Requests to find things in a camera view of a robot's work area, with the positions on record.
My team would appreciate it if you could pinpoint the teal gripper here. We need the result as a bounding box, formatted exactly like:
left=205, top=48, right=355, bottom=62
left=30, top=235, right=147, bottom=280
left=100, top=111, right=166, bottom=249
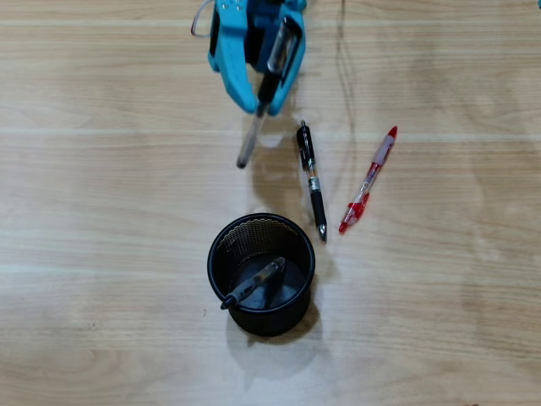
left=206, top=0, right=308, bottom=118

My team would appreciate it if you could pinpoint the clear stick pen black cap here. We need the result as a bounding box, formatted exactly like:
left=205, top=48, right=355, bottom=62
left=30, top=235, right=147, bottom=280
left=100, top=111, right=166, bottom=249
left=235, top=19, right=300, bottom=169

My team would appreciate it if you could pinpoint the black retractable pen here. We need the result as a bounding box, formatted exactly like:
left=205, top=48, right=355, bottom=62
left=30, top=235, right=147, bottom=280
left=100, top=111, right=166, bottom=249
left=295, top=120, right=329, bottom=244

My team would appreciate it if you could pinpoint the red retractable pen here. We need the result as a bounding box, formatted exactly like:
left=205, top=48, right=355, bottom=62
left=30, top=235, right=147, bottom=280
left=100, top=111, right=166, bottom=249
left=337, top=125, right=398, bottom=234

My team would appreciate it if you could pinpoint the clear pen with grey grip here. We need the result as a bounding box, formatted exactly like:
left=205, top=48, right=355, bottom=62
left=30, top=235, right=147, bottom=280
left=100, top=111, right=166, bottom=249
left=219, top=256, right=287, bottom=311

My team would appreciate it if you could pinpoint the black mesh pen holder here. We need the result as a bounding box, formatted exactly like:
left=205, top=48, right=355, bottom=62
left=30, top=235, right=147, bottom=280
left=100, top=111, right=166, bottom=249
left=206, top=212, right=317, bottom=338

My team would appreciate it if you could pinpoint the white red servo wire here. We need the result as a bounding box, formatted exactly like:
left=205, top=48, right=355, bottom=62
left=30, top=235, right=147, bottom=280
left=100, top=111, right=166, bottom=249
left=192, top=0, right=212, bottom=39

